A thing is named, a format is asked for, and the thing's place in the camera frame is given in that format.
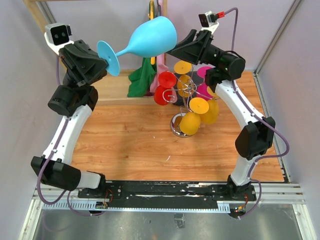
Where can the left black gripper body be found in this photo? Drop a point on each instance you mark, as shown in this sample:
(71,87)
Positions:
(72,72)

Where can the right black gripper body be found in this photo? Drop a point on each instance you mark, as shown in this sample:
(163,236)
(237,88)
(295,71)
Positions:
(211,53)

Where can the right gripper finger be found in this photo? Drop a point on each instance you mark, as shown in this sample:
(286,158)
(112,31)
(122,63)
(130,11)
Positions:
(189,42)
(187,56)

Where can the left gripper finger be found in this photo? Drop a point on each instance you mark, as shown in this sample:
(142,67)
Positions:
(87,71)
(81,50)

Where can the cyan plastic wine glass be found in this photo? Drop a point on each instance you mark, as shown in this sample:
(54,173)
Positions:
(150,39)

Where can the yellow wine glass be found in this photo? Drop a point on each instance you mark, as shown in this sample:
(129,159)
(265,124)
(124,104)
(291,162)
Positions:
(211,116)
(191,121)
(183,68)

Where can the magenta plastic wine glass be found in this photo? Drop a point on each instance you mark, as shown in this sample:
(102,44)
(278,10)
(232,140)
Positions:
(201,90)

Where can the red plastic wine glass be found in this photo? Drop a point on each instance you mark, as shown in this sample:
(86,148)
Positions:
(164,93)

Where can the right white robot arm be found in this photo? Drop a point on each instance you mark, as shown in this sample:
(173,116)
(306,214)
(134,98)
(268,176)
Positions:
(257,131)

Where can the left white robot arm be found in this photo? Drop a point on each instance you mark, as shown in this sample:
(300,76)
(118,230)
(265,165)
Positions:
(74,100)

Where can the chrome wine glass rack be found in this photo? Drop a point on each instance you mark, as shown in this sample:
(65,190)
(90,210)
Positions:
(176,119)

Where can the dark grey folded cloth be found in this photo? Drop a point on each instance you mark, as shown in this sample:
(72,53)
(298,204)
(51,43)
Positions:
(195,77)

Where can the pink hanging shirt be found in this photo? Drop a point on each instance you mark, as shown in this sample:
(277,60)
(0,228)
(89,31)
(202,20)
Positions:
(159,60)

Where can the yellow clothes hanger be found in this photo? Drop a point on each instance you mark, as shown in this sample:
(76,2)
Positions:
(151,16)

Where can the grey clothes hanger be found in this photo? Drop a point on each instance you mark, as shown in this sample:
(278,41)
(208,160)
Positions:
(158,9)

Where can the green hanging shirt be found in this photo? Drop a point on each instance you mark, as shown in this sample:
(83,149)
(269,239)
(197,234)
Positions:
(141,79)

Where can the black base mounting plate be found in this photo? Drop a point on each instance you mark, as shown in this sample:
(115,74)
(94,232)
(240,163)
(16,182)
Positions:
(171,196)

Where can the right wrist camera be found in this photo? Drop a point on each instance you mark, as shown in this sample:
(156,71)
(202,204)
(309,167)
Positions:
(209,20)

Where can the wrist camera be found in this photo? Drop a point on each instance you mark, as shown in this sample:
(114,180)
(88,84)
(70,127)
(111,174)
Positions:
(209,20)
(57,35)

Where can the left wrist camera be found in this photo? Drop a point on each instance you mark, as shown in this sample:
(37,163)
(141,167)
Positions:
(57,35)

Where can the aluminium frame rail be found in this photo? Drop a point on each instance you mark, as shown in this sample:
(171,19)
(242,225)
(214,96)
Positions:
(267,193)

